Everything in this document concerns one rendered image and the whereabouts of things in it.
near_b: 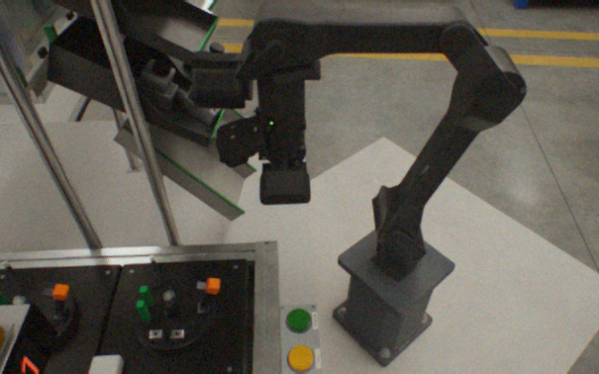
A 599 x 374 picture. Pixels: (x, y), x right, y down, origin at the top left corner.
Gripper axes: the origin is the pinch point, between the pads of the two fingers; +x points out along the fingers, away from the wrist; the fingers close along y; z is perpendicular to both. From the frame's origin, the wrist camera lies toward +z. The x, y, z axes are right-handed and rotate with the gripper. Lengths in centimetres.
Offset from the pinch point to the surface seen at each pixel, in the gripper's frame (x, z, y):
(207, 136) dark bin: 4.0, 13.1, -15.3
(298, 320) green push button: 28.1, -1.4, 6.9
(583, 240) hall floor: 126, -142, -81
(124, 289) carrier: 28.2, 30.7, -0.9
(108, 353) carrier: 28.2, 30.5, 11.5
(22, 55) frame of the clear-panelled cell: 22, 78, -80
